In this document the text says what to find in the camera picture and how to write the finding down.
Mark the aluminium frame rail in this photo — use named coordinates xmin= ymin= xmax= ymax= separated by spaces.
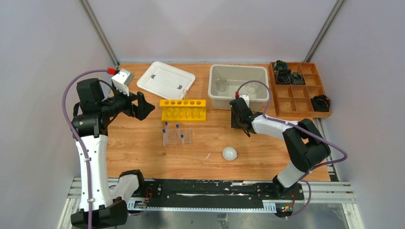
xmin=57 ymin=177 xmax=365 ymax=229

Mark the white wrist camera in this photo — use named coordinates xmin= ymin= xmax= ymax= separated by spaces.
xmin=111 ymin=69 xmax=134 ymax=96
xmin=239 ymin=94 xmax=250 ymax=107

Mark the white plastic bin lid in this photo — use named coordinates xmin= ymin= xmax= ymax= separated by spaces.
xmin=137 ymin=61 xmax=195 ymax=100

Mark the small clear glass beaker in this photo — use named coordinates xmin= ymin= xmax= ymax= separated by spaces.
xmin=246 ymin=83 xmax=260 ymax=98

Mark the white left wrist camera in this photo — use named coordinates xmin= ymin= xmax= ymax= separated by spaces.
xmin=111 ymin=69 xmax=134 ymax=96

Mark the clear acrylic tube rack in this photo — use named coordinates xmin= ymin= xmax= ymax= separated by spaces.
xmin=162 ymin=128 xmax=192 ymax=146

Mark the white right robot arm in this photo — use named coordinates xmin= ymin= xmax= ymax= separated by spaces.
xmin=229 ymin=97 xmax=330 ymax=199

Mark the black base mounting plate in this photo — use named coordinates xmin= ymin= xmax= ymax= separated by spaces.
xmin=132 ymin=179 xmax=304 ymax=209

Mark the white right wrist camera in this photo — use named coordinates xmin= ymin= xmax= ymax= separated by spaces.
xmin=239 ymin=94 xmax=250 ymax=107

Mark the dark green ring part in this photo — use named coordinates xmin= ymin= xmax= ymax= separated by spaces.
xmin=273 ymin=60 xmax=288 ymax=73
xmin=290 ymin=72 xmax=305 ymax=85

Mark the wooden compartment tray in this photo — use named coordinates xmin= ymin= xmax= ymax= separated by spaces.
xmin=268 ymin=62 xmax=332 ymax=118

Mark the white plastic bin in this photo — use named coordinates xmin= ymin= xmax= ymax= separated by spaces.
xmin=208 ymin=64 xmax=271 ymax=112

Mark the dark green ring part right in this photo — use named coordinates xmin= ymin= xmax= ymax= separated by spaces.
xmin=290 ymin=72 xmax=305 ymax=85

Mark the dark green ring part top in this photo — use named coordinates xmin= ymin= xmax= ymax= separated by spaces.
xmin=273 ymin=60 xmax=288 ymax=73

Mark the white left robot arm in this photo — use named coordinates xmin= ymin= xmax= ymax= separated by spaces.
xmin=69 ymin=78 xmax=155 ymax=229

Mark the black ring part on tray edge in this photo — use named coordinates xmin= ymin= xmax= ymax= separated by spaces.
xmin=311 ymin=94 xmax=330 ymax=112

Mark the yellow test tube rack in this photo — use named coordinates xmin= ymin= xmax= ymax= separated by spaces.
xmin=159 ymin=99 xmax=207 ymax=122

